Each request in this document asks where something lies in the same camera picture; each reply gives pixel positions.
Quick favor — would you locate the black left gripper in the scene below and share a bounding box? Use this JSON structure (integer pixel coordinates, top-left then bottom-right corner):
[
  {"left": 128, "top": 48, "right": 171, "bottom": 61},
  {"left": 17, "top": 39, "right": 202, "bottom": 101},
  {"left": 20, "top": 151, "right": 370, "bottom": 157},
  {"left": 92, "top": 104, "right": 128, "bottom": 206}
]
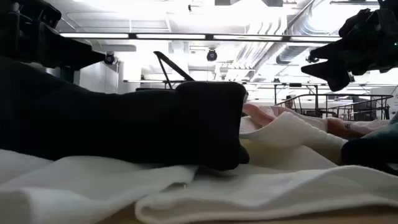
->
[{"left": 0, "top": 0, "right": 106, "bottom": 71}]

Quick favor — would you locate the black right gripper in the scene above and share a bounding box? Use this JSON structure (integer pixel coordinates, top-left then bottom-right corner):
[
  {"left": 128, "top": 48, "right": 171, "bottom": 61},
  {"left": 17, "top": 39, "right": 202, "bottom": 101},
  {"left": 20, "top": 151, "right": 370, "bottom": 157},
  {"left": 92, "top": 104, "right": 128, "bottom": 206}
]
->
[{"left": 300, "top": 30, "right": 398, "bottom": 93}]

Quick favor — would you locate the white ribbed cloth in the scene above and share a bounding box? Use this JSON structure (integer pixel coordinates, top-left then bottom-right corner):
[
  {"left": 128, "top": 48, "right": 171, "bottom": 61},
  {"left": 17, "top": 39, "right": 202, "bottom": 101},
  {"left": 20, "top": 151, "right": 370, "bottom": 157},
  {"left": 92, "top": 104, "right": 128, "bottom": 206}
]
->
[{"left": 238, "top": 111, "right": 348, "bottom": 166}]

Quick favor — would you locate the pink cloth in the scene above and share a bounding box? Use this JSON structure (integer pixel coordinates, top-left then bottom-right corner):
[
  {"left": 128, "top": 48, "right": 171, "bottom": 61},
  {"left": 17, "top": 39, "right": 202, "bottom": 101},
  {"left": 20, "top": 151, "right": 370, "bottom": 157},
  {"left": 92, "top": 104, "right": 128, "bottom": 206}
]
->
[{"left": 242, "top": 103, "right": 389, "bottom": 140}]

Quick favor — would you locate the black cloth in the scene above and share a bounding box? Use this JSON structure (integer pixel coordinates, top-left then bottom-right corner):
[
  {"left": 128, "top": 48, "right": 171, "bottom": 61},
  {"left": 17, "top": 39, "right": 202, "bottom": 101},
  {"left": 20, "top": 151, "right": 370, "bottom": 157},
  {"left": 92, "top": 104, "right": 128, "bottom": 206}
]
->
[{"left": 0, "top": 55, "right": 251, "bottom": 171}]

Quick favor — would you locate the dark navy cloth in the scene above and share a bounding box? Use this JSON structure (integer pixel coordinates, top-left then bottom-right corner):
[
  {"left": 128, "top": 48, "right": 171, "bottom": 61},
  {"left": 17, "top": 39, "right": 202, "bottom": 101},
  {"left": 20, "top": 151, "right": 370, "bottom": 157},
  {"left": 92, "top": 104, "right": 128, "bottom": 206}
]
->
[{"left": 341, "top": 136, "right": 398, "bottom": 175}]

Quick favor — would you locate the black white striped tote basket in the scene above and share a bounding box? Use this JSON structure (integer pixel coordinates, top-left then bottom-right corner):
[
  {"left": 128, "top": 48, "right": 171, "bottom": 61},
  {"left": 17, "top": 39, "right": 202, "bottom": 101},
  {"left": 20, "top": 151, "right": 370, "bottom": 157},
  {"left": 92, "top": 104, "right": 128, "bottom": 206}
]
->
[{"left": 136, "top": 50, "right": 249, "bottom": 103}]

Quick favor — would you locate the wire basket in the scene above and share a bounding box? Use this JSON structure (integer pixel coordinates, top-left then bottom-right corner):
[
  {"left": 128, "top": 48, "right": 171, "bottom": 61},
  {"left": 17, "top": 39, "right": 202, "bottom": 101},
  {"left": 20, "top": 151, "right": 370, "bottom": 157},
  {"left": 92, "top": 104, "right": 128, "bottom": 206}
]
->
[{"left": 275, "top": 94, "right": 394, "bottom": 121}]

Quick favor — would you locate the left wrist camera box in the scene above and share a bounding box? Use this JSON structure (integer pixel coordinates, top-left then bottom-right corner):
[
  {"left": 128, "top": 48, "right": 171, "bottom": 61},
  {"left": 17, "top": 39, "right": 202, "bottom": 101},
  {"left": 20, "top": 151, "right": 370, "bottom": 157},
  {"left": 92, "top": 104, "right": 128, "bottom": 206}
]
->
[{"left": 36, "top": 2, "right": 62, "bottom": 29}]

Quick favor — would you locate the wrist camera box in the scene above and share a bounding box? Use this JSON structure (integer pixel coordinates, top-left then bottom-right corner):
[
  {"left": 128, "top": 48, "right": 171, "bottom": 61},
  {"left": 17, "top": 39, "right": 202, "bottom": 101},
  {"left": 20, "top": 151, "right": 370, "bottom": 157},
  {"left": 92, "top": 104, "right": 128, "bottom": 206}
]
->
[
  {"left": 338, "top": 8, "right": 379, "bottom": 40},
  {"left": 36, "top": 2, "right": 62, "bottom": 29}
]

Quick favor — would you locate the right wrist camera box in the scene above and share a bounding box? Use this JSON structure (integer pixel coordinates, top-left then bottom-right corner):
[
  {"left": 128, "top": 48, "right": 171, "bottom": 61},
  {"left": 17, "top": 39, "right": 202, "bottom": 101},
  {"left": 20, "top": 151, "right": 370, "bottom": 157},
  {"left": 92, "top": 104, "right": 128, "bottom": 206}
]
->
[{"left": 338, "top": 8, "right": 379, "bottom": 40}]

